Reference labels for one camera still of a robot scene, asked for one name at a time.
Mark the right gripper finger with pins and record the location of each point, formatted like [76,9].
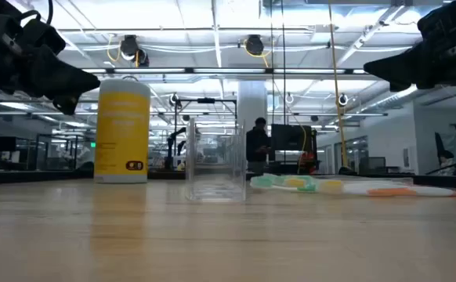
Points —
[386,78]
[404,62]

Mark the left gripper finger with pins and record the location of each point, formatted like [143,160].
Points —
[67,74]
[71,92]

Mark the black background robot arm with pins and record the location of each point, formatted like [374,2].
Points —
[175,145]

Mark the yellow wipes canister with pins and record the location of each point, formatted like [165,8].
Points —
[122,133]

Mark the black background monitor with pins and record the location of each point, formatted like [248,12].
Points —
[1,144]
[371,164]

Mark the person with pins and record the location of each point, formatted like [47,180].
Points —
[446,156]
[257,145]

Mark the black background workstation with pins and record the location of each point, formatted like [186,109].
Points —
[290,141]

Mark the white building column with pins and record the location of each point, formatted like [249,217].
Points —
[251,105]

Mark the clear acrylic organizer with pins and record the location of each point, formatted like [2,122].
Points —
[216,168]

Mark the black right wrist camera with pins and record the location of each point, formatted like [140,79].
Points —
[437,21]

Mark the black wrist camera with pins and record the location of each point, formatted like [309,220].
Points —
[44,37]
[437,21]

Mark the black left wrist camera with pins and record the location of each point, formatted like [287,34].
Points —
[44,37]

